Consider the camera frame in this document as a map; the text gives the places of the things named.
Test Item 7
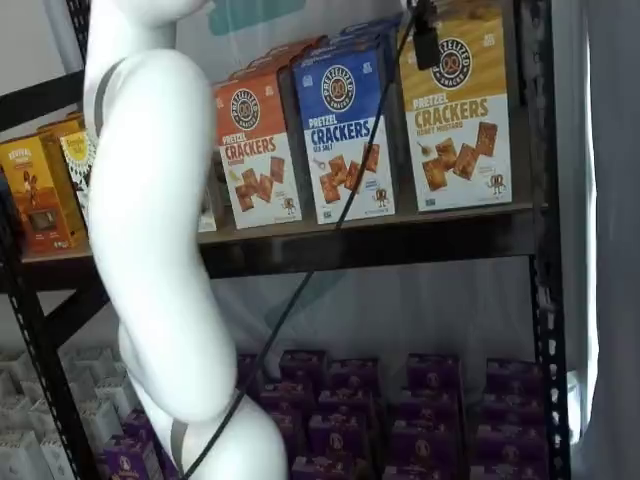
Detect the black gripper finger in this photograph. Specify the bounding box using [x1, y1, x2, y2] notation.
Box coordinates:
[412, 0, 440, 72]

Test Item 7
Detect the blue white pretzel cracker box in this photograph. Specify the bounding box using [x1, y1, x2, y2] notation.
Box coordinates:
[292, 49, 399, 225]
[339, 12, 404, 91]

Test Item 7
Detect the yellow white pretzel cracker box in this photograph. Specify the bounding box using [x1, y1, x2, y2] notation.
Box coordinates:
[433, 0, 506, 26]
[399, 14, 514, 212]

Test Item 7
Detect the orange white pretzel cracker box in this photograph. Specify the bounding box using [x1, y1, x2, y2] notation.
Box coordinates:
[212, 67, 304, 230]
[227, 37, 326, 84]

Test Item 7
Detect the purple snack box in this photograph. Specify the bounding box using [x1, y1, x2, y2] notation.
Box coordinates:
[382, 462, 471, 480]
[259, 382, 317, 416]
[291, 454, 375, 480]
[388, 419, 470, 467]
[485, 357, 545, 401]
[122, 408, 152, 442]
[279, 349, 327, 386]
[395, 389, 465, 426]
[317, 387, 377, 417]
[259, 410, 307, 455]
[102, 434, 166, 480]
[234, 353, 261, 396]
[307, 412, 375, 459]
[473, 422, 551, 469]
[405, 353, 462, 396]
[479, 397, 549, 429]
[468, 463, 551, 480]
[327, 357, 381, 396]

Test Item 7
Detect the white box with dark crackers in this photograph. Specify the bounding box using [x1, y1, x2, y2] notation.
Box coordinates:
[59, 130, 100, 221]

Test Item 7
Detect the orange brown snack box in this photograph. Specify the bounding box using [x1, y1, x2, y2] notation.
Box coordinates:
[37, 112, 87, 151]
[0, 132, 84, 252]

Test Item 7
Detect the white grey carton box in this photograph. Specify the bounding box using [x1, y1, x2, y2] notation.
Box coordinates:
[27, 397, 69, 436]
[74, 399, 124, 451]
[0, 429, 49, 480]

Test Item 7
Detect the black metal shelving rack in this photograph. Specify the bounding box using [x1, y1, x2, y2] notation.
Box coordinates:
[0, 0, 571, 480]

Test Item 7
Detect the black camera cable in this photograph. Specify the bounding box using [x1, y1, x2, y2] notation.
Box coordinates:
[179, 0, 436, 480]

